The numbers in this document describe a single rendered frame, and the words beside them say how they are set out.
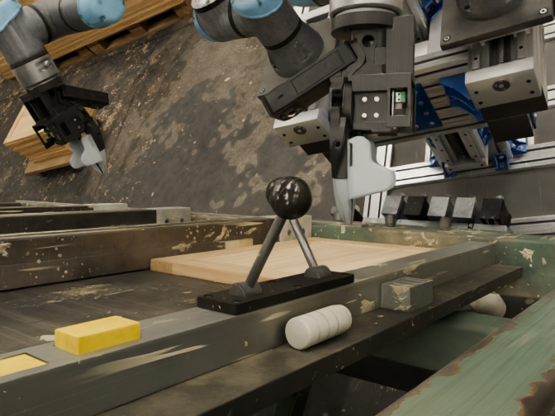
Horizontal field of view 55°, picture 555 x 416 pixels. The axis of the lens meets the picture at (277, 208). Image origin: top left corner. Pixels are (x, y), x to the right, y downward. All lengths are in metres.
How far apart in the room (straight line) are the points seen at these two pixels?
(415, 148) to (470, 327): 1.49
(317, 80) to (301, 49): 0.84
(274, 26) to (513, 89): 0.56
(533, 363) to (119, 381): 0.26
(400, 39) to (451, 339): 0.42
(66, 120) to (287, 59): 0.58
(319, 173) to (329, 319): 2.15
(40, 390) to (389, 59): 0.42
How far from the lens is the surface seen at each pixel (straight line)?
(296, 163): 2.77
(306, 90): 0.57
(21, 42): 1.12
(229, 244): 1.06
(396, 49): 0.56
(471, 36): 1.26
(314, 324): 0.50
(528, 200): 1.95
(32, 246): 0.82
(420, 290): 0.69
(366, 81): 0.54
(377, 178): 0.55
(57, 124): 1.11
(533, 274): 1.10
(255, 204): 2.77
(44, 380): 0.36
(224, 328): 0.45
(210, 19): 1.44
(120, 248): 0.90
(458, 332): 0.79
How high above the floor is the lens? 1.87
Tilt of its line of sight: 44 degrees down
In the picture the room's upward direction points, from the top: 48 degrees counter-clockwise
